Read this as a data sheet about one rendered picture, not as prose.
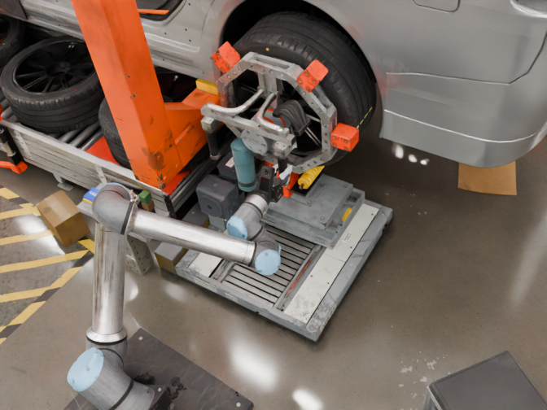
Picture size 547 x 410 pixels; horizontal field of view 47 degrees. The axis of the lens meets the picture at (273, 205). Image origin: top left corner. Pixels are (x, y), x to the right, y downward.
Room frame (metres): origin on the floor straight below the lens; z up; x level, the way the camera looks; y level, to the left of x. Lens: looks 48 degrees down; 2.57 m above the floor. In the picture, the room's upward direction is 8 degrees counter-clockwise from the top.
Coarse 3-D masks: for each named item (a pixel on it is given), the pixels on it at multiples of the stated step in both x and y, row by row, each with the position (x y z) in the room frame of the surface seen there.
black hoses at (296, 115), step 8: (280, 96) 2.01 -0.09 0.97; (280, 104) 1.95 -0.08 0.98; (288, 104) 1.86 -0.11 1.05; (296, 104) 1.86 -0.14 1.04; (272, 112) 1.90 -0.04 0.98; (280, 112) 1.83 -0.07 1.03; (288, 112) 1.82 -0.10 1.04; (296, 112) 1.83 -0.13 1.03; (296, 120) 1.81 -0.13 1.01; (304, 120) 1.82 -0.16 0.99; (296, 128) 1.78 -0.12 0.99; (304, 128) 1.80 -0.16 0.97
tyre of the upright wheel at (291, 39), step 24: (264, 24) 2.25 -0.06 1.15; (288, 24) 2.18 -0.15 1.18; (312, 24) 2.17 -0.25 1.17; (240, 48) 2.18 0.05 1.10; (264, 48) 2.11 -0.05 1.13; (288, 48) 2.05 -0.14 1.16; (312, 48) 2.05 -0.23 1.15; (336, 48) 2.07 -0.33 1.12; (336, 72) 1.97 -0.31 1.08; (360, 72) 2.03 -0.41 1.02; (336, 96) 1.92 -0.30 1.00; (360, 96) 1.97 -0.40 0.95; (360, 120) 1.93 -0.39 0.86
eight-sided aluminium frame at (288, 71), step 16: (240, 64) 2.08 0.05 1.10; (256, 64) 2.04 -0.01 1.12; (272, 64) 2.04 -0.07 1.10; (288, 64) 2.00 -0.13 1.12; (224, 80) 2.14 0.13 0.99; (288, 80) 1.95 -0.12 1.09; (224, 96) 2.15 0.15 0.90; (304, 96) 1.91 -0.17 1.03; (320, 96) 1.92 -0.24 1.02; (320, 112) 1.87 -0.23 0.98; (336, 112) 1.89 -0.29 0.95; (272, 160) 2.03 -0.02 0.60; (288, 160) 2.00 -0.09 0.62; (304, 160) 1.97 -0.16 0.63; (320, 160) 1.88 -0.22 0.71
